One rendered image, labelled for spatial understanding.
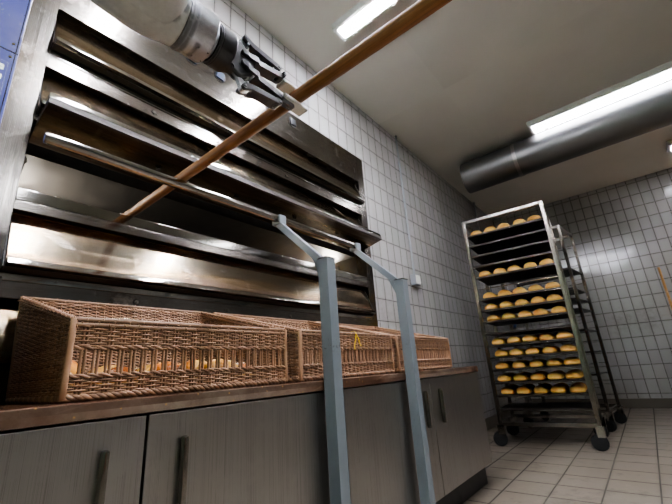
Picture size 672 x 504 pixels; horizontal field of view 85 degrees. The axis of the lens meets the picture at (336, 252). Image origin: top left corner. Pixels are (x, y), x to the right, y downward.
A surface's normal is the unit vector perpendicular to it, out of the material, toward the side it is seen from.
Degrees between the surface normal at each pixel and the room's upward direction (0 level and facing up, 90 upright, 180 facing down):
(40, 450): 90
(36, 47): 90
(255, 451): 90
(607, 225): 90
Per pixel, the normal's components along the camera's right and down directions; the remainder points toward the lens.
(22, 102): 0.77, -0.25
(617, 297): -0.64, -0.20
